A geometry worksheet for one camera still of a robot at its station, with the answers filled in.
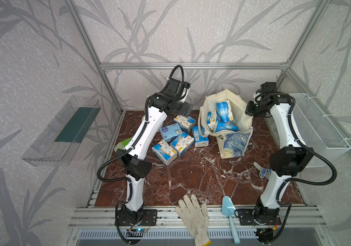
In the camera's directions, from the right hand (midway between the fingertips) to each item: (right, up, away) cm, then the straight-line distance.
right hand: (245, 110), depth 86 cm
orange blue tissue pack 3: (-46, -24, +3) cm, 53 cm away
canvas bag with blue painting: (-8, -19, +3) cm, 21 cm away
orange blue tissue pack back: (-33, -7, +19) cm, 39 cm away
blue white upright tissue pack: (-25, -18, +10) cm, 33 cm away
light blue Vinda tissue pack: (-45, -13, +16) cm, 50 cm away
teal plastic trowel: (-13, -50, -10) cm, 53 cm away
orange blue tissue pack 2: (-36, -19, +7) cm, 42 cm away
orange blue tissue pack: (-17, -5, +13) cm, 22 cm away
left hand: (-35, +2, -8) cm, 36 cm away
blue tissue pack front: (-12, -9, +3) cm, 15 cm away
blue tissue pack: (-11, +1, +7) cm, 13 cm away
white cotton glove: (-29, -52, -14) cm, 62 cm away
